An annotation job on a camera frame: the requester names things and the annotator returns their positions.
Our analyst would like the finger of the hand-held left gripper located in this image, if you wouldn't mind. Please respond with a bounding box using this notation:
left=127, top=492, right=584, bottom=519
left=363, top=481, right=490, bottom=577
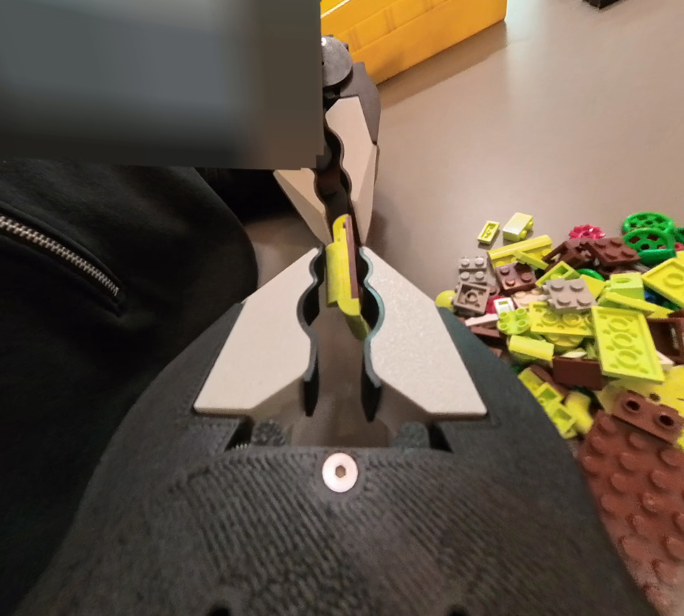
left=325, top=95, right=381, bottom=248
left=274, top=167, right=343, bottom=244

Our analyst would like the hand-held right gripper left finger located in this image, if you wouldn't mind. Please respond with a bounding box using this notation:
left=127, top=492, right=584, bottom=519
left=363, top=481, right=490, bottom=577
left=193, top=246, right=327, bottom=430

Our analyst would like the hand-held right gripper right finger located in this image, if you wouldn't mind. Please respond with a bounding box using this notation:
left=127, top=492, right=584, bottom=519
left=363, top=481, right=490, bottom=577
left=359, top=246, right=488, bottom=436

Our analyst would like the lime and brown brick assembly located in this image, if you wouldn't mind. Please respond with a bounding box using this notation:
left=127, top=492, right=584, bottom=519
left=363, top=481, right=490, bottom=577
left=325, top=214, right=372, bottom=341

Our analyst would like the pile of toy bricks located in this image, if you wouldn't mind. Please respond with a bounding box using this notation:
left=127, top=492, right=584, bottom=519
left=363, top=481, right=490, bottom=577
left=435, top=212, right=684, bottom=616

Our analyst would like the person's left forearm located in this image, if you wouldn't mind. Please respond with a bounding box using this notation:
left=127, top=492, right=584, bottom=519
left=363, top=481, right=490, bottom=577
left=195, top=167, right=295, bottom=221

